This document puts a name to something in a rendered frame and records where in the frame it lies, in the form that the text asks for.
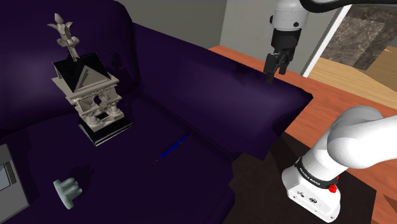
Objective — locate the pale green round plug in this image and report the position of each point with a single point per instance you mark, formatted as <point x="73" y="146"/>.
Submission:
<point x="66" y="191"/>

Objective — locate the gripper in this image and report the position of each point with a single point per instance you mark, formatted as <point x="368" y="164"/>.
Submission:
<point x="285" y="39"/>

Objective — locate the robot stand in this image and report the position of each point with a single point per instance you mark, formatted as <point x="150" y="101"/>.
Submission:
<point x="273" y="186"/>

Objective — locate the beige temple figure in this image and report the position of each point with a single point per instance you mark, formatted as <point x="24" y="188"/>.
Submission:
<point x="90" y="93"/>

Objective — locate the blue pen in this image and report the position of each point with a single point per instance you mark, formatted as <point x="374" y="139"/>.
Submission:
<point x="174" y="145"/>

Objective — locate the dark purple sofa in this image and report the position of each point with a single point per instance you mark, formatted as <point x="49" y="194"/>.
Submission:
<point x="192" y="93"/>

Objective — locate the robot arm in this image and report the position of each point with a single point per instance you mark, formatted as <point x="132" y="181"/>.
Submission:
<point x="350" y="139"/>

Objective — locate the grey laptop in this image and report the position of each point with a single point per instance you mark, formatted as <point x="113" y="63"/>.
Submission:
<point x="9" y="183"/>

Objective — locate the white door frame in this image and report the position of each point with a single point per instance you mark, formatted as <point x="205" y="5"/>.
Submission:
<point x="324" y="42"/>

